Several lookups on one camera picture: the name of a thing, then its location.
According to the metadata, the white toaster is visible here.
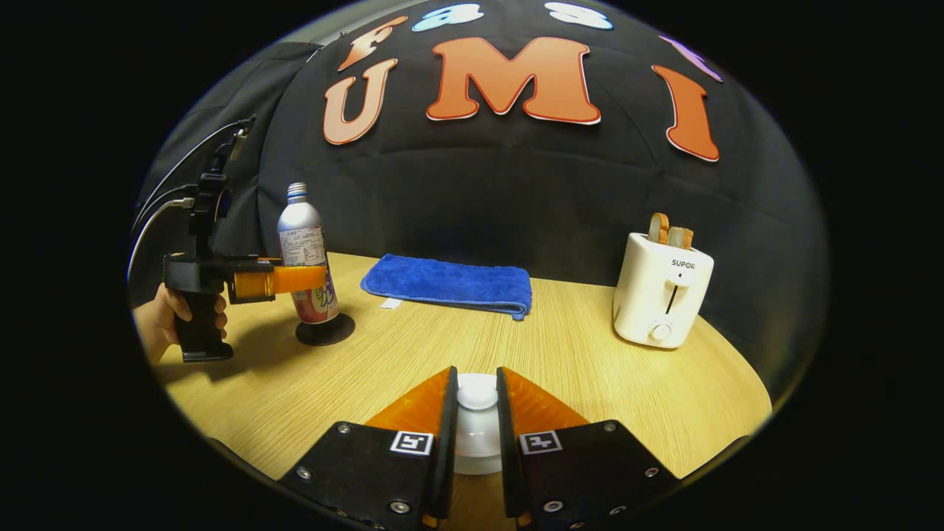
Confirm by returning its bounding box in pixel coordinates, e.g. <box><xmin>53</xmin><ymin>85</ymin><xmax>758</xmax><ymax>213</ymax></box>
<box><xmin>612</xmin><ymin>232</ymin><xmax>715</xmax><ymax>350</ymax></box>

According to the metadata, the white teacup lid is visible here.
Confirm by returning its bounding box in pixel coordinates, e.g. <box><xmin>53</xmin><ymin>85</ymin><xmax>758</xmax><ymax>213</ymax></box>
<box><xmin>453</xmin><ymin>372</ymin><xmax>504</xmax><ymax>476</ymax></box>

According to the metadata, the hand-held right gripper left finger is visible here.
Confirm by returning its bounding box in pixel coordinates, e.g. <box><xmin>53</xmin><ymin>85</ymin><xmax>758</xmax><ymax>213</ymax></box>
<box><xmin>278</xmin><ymin>366</ymin><xmax>460</xmax><ymax>531</ymax></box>

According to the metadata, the blue folded towel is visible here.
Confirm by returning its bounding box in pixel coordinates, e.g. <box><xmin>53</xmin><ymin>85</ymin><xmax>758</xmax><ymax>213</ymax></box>
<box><xmin>359</xmin><ymin>254</ymin><xmax>534</xmax><ymax>322</ymax></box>

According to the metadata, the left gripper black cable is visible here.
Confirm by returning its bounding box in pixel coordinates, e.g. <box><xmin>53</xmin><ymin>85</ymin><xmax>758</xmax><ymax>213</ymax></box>
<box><xmin>126</xmin><ymin>117</ymin><xmax>256</xmax><ymax>285</ymax></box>

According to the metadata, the dark round coaster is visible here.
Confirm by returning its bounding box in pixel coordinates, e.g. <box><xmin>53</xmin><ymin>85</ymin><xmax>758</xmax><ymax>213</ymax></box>
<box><xmin>295</xmin><ymin>312</ymin><xmax>357</xmax><ymax>347</ymax></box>

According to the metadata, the silver water bottle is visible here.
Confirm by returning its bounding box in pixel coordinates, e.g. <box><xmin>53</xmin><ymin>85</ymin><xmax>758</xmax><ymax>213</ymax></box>
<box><xmin>277</xmin><ymin>182</ymin><xmax>342</xmax><ymax>326</ymax></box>

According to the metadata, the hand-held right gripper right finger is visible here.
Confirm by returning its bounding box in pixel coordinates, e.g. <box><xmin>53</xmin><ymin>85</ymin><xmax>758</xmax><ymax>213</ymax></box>
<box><xmin>496</xmin><ymin>367</ymin><xmax>680</xmax><ymax>531</ymax></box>

